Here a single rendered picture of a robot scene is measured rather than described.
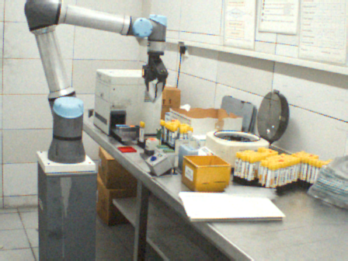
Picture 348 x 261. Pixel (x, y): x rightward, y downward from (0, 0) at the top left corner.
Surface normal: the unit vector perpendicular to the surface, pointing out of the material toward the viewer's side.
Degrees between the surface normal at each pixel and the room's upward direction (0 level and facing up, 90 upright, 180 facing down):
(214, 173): 90
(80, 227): 90
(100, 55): 90
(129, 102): 90
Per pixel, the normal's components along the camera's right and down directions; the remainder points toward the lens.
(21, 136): 0.41, 0.21
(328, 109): -0.91, 0.02
